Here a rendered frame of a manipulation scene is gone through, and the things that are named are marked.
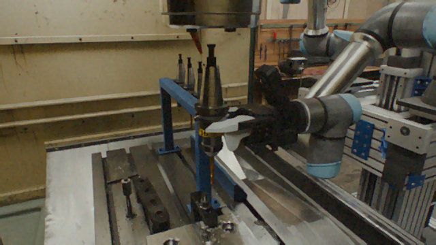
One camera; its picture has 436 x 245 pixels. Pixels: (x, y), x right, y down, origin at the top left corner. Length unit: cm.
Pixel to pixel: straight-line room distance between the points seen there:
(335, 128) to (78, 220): 105
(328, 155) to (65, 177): 115
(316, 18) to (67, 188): 137
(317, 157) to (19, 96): 126
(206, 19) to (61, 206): 113
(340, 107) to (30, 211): 144
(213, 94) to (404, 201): 135
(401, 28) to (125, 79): 115
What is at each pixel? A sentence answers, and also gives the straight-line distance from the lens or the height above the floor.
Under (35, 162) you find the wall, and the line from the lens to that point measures 163.
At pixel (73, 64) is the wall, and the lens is 148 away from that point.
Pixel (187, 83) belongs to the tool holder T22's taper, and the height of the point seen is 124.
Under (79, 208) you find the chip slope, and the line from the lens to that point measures 137.
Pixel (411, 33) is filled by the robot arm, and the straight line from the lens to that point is 84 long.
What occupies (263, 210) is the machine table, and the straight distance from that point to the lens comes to 93.
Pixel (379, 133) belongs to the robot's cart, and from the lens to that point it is 141.
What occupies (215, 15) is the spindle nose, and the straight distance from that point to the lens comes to 41.
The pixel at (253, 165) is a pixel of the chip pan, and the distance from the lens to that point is 167.
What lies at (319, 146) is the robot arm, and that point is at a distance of 68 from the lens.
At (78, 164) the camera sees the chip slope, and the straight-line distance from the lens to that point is 151.
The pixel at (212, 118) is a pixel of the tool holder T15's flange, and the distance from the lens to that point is 49.
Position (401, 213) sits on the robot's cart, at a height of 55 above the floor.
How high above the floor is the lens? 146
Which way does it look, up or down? 21 degrees down
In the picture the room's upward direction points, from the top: straight up
